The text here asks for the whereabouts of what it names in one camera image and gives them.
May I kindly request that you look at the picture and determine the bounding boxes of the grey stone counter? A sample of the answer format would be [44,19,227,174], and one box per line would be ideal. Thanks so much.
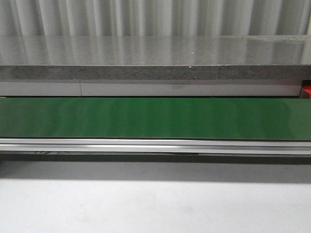
[0,35,311,97]

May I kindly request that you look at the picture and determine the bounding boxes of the grey pleated curtain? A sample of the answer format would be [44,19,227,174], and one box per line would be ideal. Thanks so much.
[0,0,311,36]

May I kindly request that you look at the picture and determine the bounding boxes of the red object at right edge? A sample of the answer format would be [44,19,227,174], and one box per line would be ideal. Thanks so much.
[301,85,311,99]

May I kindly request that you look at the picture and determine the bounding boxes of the aluminium conveyor side rail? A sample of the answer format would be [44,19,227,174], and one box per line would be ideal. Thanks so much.
[0,138,311,157]

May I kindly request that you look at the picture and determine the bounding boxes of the green conveyor belt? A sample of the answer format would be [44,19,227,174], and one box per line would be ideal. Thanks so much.
[0,97,311,141]

